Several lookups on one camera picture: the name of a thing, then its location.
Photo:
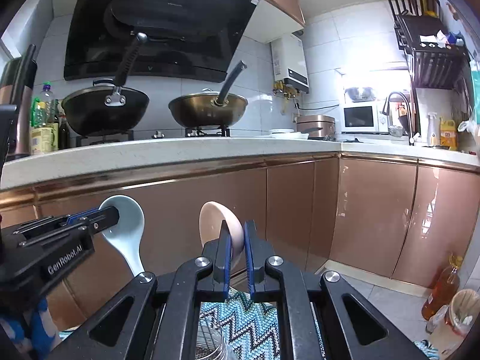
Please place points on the copper rice cooker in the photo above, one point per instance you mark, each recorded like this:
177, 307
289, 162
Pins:
317, 127

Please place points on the black wok with lid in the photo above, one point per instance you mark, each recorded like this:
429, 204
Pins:
108, 106

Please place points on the bronze wok with lid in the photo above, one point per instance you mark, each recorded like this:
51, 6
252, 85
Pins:
211, 109

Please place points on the beige trash bin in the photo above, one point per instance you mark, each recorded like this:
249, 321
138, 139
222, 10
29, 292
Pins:
455, 325

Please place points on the dark sauce bottle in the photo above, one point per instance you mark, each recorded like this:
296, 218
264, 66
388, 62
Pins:
63, 129

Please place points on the black dish rack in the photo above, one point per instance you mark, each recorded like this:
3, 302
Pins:
435, 58

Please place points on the cooking oil bottle on floor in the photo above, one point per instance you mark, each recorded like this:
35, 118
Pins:
444, 289

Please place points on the white ceramic spoon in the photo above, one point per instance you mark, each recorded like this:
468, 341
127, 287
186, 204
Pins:
127, 234

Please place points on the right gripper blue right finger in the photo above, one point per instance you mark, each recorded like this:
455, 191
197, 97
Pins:
255, 260

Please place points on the blue gloved left hand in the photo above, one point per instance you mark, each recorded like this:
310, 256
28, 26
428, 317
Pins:
35, 334

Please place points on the teal hanging bag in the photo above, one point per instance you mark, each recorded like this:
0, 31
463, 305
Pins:
475, 76

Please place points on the white microwave oven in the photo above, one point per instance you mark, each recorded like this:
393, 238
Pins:
363, 117

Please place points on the yellow detergent bottle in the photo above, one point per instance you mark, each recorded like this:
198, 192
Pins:
448, 133

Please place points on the gas stove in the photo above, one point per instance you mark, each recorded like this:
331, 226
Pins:
139, 135

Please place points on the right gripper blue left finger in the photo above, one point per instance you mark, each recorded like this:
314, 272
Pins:
222, 264

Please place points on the chevron patterned table mat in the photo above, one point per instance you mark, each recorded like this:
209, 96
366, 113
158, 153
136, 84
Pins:
251, 329

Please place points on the beige ceramic spoon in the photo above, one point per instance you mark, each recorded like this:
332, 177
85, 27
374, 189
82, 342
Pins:
211, 216

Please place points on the chrome sink faucet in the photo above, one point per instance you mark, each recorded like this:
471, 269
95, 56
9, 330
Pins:
406, 119

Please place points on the copper black thermos kettle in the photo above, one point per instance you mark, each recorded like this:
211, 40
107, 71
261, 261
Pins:
17, 81

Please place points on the white water heater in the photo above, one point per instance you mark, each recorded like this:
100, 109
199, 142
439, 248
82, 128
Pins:
289, 63

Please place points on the black range hood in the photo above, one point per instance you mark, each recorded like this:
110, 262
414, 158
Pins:
190, 39

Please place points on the green bottle on counter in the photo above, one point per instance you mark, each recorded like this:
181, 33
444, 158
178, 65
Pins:
44, 122

